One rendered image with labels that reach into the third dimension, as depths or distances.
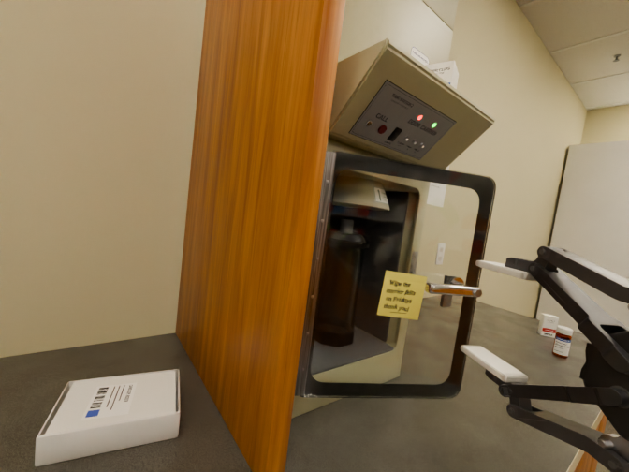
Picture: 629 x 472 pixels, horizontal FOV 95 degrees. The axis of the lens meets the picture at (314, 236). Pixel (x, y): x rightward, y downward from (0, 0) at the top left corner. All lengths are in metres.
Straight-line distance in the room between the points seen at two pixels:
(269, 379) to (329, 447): 0.18
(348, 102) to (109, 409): 0.54
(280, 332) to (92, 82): 0.66
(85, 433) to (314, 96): 0.51
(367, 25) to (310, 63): 0.22
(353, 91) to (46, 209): 0.64
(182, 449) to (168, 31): 0.83
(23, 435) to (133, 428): 0.15
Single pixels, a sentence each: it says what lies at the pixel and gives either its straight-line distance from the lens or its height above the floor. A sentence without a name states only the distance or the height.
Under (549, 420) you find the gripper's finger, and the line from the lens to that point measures 0.38.
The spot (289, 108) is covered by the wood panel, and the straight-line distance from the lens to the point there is 0.39.
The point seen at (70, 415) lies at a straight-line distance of 0.56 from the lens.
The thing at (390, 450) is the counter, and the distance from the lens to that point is 0.57.
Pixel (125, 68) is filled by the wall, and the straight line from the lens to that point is 0.84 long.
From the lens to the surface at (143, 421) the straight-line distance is 0.53.
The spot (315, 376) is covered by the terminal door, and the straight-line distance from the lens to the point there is 0.52.
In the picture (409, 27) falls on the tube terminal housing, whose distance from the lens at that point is 0.68.
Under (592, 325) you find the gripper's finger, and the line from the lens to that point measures 0.33.
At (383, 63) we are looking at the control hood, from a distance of 0.43.
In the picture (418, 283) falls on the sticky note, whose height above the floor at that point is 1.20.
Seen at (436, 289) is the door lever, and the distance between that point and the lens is 0.48.
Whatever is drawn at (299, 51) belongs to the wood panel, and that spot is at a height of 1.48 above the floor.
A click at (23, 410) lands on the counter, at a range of 0.67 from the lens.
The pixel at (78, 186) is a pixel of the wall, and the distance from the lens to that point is 0.79.
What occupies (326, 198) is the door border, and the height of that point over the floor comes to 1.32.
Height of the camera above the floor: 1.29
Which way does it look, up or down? 5 degrees down
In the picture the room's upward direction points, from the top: 7 degrees clockwise
